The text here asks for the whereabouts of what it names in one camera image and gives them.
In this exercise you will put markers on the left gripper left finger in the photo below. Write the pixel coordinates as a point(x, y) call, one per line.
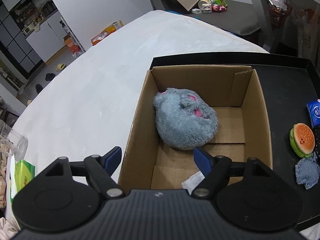
point(100, 170)

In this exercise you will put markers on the orange paper bag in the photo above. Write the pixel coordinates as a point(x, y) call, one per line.
point(71, 44)

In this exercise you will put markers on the blue denim soft piece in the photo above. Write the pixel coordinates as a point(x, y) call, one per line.
point(307, 171)

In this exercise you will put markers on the green tissue pack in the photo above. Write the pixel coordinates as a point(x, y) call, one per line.
point(21, 173)

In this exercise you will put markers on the hamburger plush toy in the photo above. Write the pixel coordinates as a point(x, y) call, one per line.
point(302, 140)

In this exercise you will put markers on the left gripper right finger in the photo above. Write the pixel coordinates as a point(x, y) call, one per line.
point(215, 171)

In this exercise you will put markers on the grey plush toy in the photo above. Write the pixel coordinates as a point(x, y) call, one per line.
point(183, 120)

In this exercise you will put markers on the black plastic tray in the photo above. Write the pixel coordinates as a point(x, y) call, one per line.
point(288, 84)

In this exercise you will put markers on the yellow slipper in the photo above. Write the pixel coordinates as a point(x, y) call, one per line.
point(60, 67)

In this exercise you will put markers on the blue tissue pack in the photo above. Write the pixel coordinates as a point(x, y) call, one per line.
point(314, 112)

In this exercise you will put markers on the orange cardboard box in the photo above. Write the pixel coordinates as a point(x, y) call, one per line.
point(106, 32)

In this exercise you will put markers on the red doll toy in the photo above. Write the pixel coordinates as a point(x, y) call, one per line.
point(218, 8)

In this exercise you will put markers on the brown cardboard box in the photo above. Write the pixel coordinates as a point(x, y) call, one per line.
point(221, 108)

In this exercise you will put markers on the white soft ball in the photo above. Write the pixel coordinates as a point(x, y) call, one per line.
point(193, 181)

